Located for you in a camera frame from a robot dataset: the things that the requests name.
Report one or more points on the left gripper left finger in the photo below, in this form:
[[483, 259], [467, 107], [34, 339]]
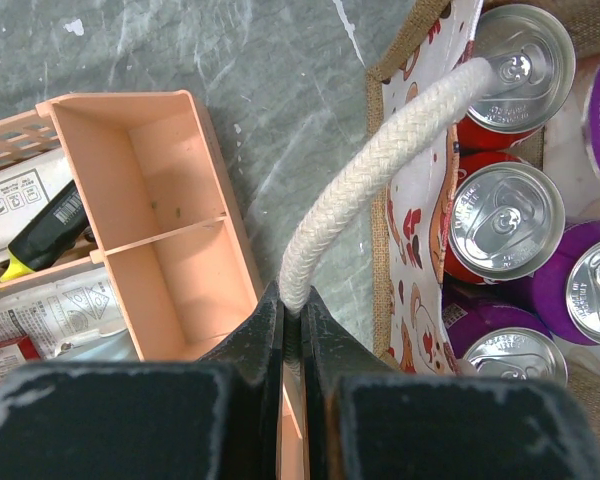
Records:
[[213, 418]]

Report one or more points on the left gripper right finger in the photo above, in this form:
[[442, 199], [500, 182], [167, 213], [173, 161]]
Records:
[[365, 420]]

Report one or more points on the printed canvas burlap bag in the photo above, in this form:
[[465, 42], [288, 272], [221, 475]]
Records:
[[407, 173]]

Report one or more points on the red cola can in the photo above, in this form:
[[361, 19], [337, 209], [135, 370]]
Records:
[[506, 221], [534, 62]]

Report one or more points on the white printed sachet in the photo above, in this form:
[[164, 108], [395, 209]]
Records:
[[78, 309]]

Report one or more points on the orange plastic desk organizer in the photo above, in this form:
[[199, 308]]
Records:
[[167, 227]]

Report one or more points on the red white printed box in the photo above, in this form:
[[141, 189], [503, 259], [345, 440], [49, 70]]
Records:
[[16, 352]]

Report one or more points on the black yellow highlighter pen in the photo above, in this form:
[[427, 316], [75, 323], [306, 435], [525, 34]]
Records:
[[52, 232]]

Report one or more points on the white printed packet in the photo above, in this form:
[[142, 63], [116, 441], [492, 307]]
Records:
[[26, 188]]

